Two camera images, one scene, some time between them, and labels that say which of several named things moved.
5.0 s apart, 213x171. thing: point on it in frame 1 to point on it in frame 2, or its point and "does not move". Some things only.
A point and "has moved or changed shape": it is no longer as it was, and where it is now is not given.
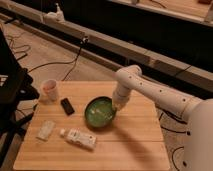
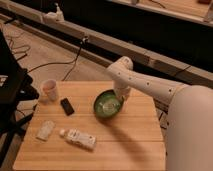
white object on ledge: (55, 16) does not move
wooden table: (83, 130) does not move
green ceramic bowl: (99, 112) has moved or changed shape
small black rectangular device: (67, 106) does not move
